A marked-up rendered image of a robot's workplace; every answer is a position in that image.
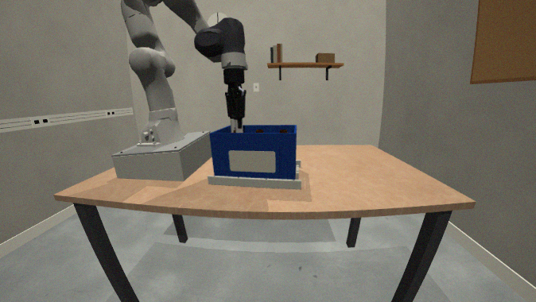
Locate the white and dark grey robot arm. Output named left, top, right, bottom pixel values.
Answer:
left=121, top=0, right=248, bottom=147

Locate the blue plastic crate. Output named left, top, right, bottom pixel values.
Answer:
left=213, top=125, right=297, bottom=180

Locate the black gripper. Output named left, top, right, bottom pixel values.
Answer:
left=223, top=68, right=246, bottom=133

